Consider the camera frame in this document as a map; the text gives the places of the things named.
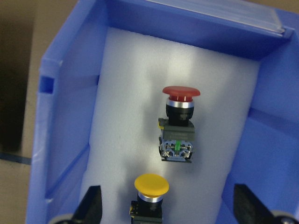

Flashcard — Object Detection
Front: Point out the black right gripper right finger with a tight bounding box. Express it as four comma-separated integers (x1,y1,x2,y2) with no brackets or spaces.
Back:
233,184,273,224

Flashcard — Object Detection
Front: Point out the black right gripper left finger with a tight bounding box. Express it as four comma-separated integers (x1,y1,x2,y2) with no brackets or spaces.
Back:
71,185,102,224

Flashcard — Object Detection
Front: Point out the yellow mushroom push button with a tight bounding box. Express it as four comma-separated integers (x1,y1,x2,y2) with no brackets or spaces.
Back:
129,173,169,224

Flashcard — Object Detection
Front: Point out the red mushroom push button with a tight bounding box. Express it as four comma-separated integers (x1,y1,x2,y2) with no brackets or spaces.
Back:
158,86,200,163

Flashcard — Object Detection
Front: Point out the white foam pad right bin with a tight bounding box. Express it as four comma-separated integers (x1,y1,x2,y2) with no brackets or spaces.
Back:
81,28,260,224

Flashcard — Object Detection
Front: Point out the blue right plastic bin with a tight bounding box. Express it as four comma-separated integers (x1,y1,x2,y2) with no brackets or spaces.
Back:
26,0,299,224

